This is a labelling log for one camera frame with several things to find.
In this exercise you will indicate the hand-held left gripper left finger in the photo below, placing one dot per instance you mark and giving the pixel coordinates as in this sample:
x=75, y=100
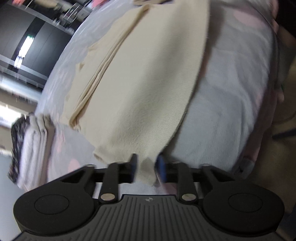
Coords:
x=133, y=169

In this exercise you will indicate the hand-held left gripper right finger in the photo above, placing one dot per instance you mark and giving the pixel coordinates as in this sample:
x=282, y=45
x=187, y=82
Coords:
x=161, y=169

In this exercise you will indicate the cream garment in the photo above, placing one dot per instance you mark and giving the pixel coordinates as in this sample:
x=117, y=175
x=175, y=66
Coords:
x=143, y=88

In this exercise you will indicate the grey dotted bed blanket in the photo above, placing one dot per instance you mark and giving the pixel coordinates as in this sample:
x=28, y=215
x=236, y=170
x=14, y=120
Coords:
x=231, y=104

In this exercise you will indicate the stack of folded towels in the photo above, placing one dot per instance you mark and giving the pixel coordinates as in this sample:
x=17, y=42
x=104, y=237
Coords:
x=34, y=148

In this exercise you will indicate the dark patterned folded garment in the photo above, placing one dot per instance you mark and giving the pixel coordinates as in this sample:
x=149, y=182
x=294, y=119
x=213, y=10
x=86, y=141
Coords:
x=15, y=148

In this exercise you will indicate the black sliding wardrobe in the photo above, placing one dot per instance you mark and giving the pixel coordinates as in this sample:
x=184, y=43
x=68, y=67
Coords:
x=30, y=41

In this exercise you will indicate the clear storage box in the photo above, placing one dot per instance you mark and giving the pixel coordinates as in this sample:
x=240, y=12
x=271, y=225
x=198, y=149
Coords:
x=74, y=11

